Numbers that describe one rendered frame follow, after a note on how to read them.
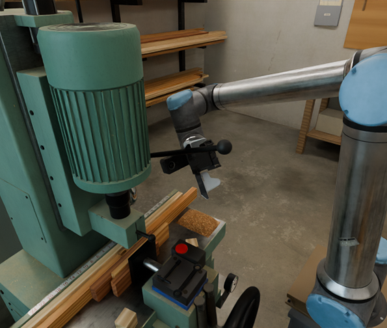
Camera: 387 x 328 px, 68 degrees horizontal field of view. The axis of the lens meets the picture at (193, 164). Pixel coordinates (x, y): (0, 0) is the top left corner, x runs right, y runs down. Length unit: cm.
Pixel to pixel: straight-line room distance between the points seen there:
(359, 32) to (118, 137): 327
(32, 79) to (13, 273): 66
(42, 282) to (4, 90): 59
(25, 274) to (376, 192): 99
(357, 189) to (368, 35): 300
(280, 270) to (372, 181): 146
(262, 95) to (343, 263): 49
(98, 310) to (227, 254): 141
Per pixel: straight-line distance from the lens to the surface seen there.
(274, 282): 201
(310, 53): 380
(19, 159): 77
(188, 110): 94
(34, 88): 67
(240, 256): 210
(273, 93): 87
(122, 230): 73
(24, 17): 68
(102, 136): 56
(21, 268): 112
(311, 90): 82
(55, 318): 78
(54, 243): 93
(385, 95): 61
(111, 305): 81
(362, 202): 72
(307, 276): 127
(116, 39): 52
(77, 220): 80
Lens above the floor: 156
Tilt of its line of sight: 31 degrees down
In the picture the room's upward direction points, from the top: straight up
